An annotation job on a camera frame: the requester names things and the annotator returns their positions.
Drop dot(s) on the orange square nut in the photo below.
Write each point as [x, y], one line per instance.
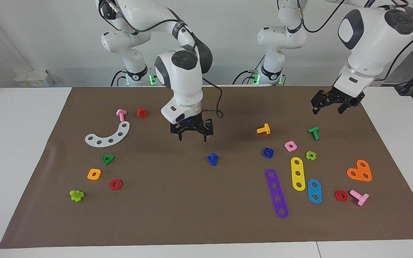
[89, 175]

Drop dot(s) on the pink plastic bolt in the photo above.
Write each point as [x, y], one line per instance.
[121, 114]
[361, 197]

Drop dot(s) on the orange plastic bolt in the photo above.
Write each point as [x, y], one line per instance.
[265, 129]

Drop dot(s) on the purple four-hole plate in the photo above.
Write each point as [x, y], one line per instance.
[276, 191]

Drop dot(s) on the lime green cross nut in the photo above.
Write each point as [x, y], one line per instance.
[314, 157]

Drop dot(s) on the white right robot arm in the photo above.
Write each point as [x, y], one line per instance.
[185, 79]

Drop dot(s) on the pink square nut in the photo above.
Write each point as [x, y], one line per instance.
[294, 148]

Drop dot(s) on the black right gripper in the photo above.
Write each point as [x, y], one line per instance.
[192, 126]

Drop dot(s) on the yellow three-hole plate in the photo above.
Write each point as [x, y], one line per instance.
[297, 168]

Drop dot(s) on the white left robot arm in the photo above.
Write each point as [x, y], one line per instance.
[371, 36]

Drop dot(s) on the green triangle nut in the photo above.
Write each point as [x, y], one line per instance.
[111, 157]

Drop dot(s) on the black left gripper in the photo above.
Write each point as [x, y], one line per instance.
[339, 96]

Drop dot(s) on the blue square nut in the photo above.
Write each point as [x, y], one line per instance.
[264, 155]

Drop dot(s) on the red hex nut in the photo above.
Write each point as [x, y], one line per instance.
[119, 187]
[337, 197]

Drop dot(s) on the brown table mat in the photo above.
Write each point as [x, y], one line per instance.
[192, 208]

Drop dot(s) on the white curved five-hole plate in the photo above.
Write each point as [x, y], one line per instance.
[115, 137]

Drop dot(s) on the green plastic bolt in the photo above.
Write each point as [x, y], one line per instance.
[314, 132]

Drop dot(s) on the blue plastic bolt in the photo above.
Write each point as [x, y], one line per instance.
[212, 160]

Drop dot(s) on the red plastic bolt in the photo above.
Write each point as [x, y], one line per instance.
[142, 113]

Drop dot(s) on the lime green cross-head bolt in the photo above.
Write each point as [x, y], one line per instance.
[76, 196]

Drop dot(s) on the blue two-hole plate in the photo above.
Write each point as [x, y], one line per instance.
[314, 191]

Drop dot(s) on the white background box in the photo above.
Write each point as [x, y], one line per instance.
[32, 79]

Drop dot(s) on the orange three-hole angled plate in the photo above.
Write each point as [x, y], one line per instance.
[360, 172]

